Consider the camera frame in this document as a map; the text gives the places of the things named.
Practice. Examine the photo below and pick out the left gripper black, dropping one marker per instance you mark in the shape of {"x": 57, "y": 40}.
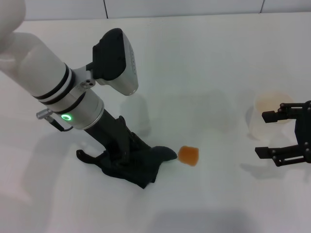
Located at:
{"x": 111, "y": 136}

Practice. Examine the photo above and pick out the dark blue rag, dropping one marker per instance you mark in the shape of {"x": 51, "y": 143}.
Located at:
{"x": 136, "y": 174}

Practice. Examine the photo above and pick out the orange liquid stain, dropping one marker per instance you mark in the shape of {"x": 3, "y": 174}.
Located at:
{"x": 189, "y": 156}

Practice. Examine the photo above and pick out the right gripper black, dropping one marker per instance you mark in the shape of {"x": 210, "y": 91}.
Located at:
{"x": 305, "y": 126}

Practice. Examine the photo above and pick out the white paper cup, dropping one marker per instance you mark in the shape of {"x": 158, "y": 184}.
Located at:
{"x": 262, "y": 116}

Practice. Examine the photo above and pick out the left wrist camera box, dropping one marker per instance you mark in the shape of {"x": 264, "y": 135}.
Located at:
{"x": 109, "y": 55}

